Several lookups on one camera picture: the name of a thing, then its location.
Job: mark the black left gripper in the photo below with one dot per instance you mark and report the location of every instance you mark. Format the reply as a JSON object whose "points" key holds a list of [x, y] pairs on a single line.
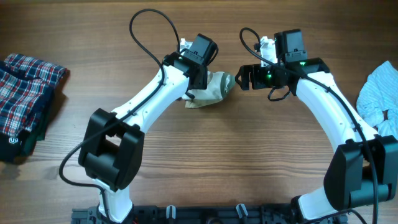
{"points": [[203, 83]]}

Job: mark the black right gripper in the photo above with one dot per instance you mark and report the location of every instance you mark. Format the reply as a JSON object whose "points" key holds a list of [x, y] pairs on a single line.
{"points": [[255, 70]]}

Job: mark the white camouflage baby garment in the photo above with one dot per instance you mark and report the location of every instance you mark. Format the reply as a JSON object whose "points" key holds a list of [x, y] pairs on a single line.
{"points": [[218, 86]]}

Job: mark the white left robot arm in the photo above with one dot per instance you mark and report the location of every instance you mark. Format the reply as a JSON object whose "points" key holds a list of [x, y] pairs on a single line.
{"points": [[112, 154]]}

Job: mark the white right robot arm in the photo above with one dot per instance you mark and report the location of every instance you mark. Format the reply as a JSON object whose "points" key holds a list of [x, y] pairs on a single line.
{"points": [[363, 170]]}

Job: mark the light blue striped garment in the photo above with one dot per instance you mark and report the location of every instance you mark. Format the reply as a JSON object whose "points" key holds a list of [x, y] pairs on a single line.
{"points": [[377, 100]]}

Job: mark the dark green folded garment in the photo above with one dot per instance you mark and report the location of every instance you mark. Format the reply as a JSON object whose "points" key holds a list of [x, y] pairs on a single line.
{"points": [[29, 139]]}

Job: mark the plaid folded shorts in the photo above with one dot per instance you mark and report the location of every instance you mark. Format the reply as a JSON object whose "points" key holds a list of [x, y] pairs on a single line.
{"points": [[28, 84]]}

